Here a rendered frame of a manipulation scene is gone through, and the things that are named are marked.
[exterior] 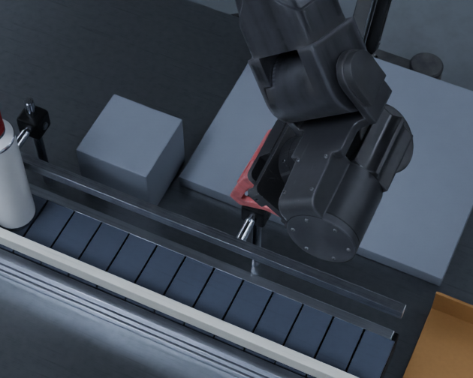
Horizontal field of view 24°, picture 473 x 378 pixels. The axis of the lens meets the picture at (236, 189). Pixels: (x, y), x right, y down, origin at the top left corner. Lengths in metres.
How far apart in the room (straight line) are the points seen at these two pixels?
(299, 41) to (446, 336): 0.62
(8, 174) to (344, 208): 0.55
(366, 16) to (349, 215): 1.25
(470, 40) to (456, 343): 1.52
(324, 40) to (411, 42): 1.93
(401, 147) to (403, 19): 1.92
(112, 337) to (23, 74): 0.44
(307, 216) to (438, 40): 1.96
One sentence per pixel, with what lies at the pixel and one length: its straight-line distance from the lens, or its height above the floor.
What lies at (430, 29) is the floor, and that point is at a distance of 2.78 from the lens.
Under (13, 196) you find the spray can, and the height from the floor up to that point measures 0.95.
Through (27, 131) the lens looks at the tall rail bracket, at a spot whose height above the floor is 0.96.
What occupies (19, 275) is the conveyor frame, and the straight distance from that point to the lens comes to 1.36.
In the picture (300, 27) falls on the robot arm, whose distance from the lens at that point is 0.80.
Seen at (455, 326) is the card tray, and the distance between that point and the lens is 1.35.
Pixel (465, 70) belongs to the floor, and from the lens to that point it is 2.70.
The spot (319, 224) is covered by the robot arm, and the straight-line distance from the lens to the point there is 0.81.
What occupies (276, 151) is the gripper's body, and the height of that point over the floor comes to 1.26.
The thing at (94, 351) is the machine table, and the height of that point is 0.83.
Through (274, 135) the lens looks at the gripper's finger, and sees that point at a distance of 0.95.
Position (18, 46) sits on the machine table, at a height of 0.83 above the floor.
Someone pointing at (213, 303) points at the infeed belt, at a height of 0.88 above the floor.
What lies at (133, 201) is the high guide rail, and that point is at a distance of 1.27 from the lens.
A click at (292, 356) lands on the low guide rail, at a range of 1.22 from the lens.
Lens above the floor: 2.01
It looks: 56 degrees down
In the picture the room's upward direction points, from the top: straight up
